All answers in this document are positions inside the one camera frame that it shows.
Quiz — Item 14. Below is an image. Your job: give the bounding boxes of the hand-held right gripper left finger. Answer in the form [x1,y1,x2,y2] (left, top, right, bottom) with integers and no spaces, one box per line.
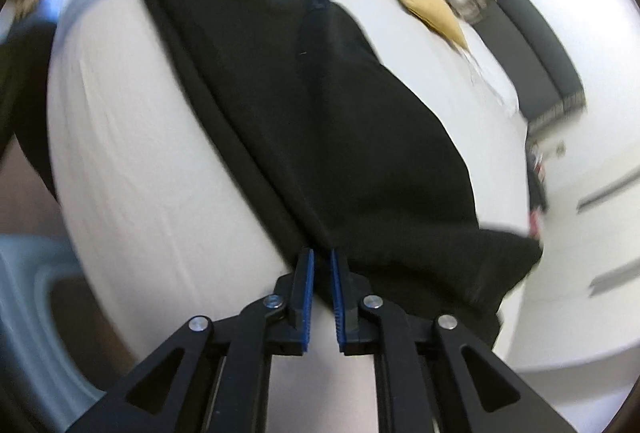
[70,248,316,433]

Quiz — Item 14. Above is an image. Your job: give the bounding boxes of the white bed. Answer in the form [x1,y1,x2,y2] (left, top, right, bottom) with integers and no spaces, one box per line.
[46,0,636,433]

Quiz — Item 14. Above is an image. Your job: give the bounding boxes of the black pants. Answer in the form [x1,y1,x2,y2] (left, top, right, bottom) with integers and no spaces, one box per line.
[136,0,545,349]

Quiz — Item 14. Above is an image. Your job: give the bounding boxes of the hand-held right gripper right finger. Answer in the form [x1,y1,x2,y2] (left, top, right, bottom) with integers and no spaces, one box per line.
[327,249,576,433]

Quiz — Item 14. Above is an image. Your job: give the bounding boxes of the dark headboard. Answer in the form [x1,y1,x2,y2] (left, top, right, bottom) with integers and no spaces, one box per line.
[405,0,586,134]

